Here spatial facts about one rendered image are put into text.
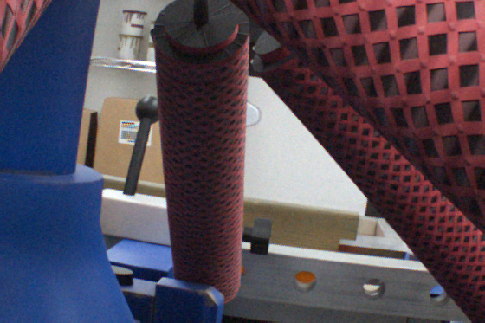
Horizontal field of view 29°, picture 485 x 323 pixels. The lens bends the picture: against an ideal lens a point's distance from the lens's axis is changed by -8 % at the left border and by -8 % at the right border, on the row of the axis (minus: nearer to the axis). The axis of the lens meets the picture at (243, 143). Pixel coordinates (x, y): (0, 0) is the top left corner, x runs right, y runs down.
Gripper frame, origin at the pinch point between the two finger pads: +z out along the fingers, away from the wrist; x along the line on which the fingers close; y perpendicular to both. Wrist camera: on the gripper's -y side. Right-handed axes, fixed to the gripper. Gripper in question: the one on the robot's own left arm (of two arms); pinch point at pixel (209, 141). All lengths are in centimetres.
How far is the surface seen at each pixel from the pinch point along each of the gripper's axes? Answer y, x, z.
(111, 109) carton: -75, 323, 10
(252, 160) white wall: -12, 369, 25
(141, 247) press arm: -1.3, -34.5, 8.0
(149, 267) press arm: 0.7, -42.9, 8.1
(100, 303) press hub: 5, -86, 2
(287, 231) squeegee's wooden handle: 10.7, -1.0, 8.9
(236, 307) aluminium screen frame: 6.8, -17.7, 15.6
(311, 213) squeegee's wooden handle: 13.1, -1.1, 6.3
